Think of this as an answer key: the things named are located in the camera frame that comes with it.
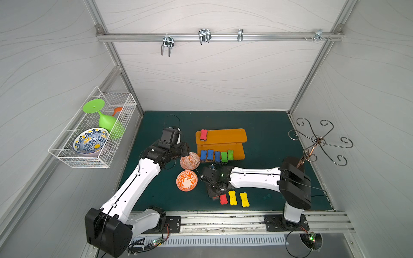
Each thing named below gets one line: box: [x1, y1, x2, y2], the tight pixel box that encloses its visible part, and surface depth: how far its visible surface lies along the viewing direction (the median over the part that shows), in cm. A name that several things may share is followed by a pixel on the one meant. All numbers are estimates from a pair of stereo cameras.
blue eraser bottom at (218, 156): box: [214, 151, 222, 162], surface depth 97 cm
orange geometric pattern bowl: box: [179, 152, 201, 171], surface depth 95 cm
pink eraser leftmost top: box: [200, 129, 208, 141], surface depth 90 cm
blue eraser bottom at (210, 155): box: [207, 149, 214, 160], surface depth 97 cm
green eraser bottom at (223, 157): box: [220, 151, 229, 163], surface depth 95 cm
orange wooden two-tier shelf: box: [195, 128, 248, 161], surface depth 92 cm
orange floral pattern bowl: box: [175, 170, 198, 192], surface depth 86 cm
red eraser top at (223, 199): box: [219, 194, 228, 205], surface depth 80 cm
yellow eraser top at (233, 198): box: [228, 190, 238, 206], surface depth 82 cm
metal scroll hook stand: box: [287, 117, 354, 169], surface depth 68 cm
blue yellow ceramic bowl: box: [72, 127, 110, 156], surface depth 63 cm
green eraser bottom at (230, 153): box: [227, 149, 234, 161], surface depth 97 cm
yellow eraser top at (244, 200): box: [239, 191, 251, 208], surface depth 81 cm
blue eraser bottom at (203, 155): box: [200, 149, 208, 162], surface depth 96 cm
